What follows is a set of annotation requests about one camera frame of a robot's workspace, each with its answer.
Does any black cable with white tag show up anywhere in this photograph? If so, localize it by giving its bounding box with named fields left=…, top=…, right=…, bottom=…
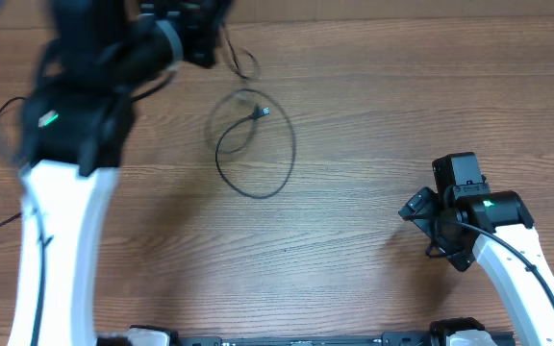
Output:
left=204, top=23, right=264, bottom=155

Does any black cable grey USB plug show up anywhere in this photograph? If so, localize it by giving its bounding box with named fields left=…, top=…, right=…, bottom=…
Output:
left=214, top=105, right=297, bottom=200

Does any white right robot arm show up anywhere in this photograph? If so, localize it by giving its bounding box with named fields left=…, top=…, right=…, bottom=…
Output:
left=399, top=152, right=554, bottom=345

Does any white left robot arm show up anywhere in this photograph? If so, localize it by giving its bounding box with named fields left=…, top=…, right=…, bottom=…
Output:
left=9, top=1, right=230, bottom=346

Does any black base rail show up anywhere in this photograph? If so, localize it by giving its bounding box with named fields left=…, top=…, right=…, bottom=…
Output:
left=127, top=326, right=516, bottom=346

